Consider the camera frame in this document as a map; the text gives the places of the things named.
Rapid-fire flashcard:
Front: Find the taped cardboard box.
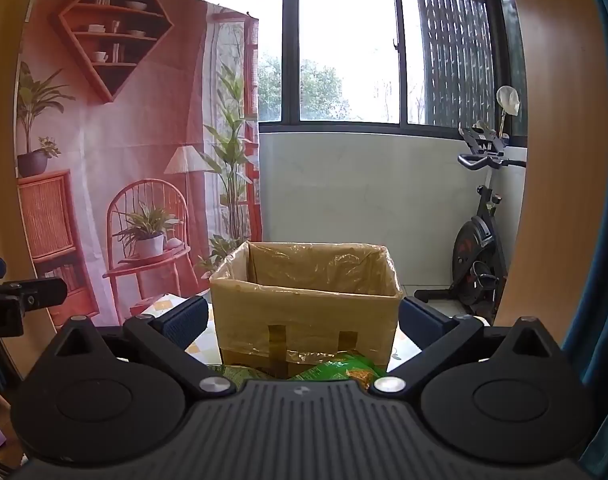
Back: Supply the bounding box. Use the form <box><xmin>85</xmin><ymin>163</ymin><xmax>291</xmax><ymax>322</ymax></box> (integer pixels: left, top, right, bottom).
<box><xmin>209</xmin><ymin>241</ymin><xmax>403</xmax><ymax>378</ymax></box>

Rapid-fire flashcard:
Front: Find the wooden door frame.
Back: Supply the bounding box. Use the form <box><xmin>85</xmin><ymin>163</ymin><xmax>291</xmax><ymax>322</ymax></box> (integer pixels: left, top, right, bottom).
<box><xmin>494</xmin><ymin>0</ymin><xmax>608</xmax><ymax>352</ymax></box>

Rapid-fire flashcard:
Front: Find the black framed window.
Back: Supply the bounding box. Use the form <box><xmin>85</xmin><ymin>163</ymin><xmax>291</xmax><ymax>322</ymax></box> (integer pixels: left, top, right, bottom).
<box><xmin>199</xmin><ymin>0</ymin><xmax>528</xmax><ymax>137</ymax></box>

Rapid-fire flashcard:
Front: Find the checkered tablecloth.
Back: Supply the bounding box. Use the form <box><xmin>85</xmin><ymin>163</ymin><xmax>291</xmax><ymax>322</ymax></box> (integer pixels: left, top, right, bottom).
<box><xmin>126</xmin><ymin>290</ymin><xmax>422</xmax><ymax>368</ymax></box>

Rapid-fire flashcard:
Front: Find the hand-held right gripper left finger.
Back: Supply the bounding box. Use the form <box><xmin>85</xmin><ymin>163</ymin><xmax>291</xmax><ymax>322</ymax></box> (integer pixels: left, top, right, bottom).
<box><xmin>54</xmin><ymin>296</ymin><xmax>237</xmax><ymax>401</ymax></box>

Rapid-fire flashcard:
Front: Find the blue curtain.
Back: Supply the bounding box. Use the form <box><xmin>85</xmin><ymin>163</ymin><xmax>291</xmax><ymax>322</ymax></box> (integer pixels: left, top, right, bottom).
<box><xmin>558</xmin><ymin>0</ymin><xmax>608</xmax><ymax>477</ymax></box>

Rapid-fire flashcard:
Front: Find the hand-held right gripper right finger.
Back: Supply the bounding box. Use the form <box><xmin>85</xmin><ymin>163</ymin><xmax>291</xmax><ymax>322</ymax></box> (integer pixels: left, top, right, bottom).
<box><xmin>371</xmin><ymin>296</ymin><xmax>555</xmax><ymax>401</ymax></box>

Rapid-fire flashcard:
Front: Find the white pouch on stick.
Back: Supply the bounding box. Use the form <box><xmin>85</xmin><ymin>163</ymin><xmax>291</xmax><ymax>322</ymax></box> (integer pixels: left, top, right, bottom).
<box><xmin>496</xmin><ymin>86</ymin><xmax>522</xmax><ymax>136</ymax></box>

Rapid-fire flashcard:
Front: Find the black exercise bike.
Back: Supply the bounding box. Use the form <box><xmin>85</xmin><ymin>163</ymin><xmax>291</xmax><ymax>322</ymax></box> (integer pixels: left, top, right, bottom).
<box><xmin>415</xmin><ymin>127</ymin><xmax>527</xmax><ymax>318</ymax></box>

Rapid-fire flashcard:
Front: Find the green snack packet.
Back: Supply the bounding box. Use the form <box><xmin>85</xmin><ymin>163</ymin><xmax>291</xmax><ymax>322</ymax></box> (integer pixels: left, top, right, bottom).
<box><xmin>289</xmin><ymin>352</ymin><xmax>387</xmax><ymax>392</ymax></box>
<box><xmin>206</xmin><ymin>364</ymin><xmax>265</xmax><ymax>391</ymax></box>

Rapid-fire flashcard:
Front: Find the printed room backdrop cloth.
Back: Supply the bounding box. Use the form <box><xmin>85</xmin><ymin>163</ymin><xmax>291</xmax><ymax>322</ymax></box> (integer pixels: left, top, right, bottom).
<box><xmin>14</xmin><ymin>0</ymin><xmax>263</xmax><ymax>329</ymax></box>

